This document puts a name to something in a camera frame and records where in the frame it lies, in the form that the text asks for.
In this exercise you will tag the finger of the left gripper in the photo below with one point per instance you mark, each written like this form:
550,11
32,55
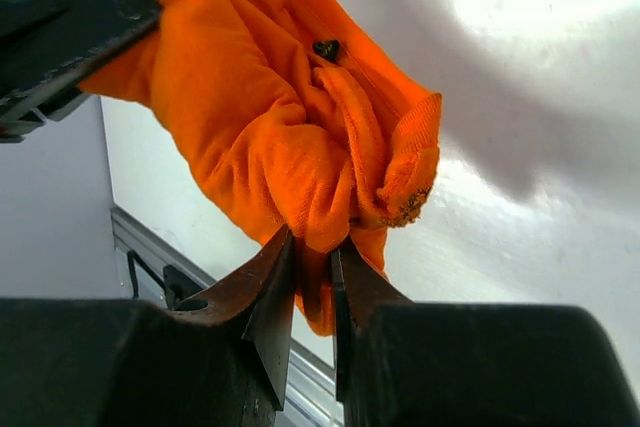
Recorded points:
48,47

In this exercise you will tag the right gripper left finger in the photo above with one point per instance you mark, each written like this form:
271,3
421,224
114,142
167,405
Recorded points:
257,299

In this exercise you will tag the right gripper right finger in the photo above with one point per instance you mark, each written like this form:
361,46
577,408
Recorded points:
358,290

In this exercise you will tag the orange t shirt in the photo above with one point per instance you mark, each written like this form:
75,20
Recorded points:
288,114

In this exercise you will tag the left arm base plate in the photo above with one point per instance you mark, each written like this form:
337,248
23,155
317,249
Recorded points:
178,286

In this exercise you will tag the aluminium rail frame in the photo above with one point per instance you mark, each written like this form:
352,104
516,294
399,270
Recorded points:
310,390

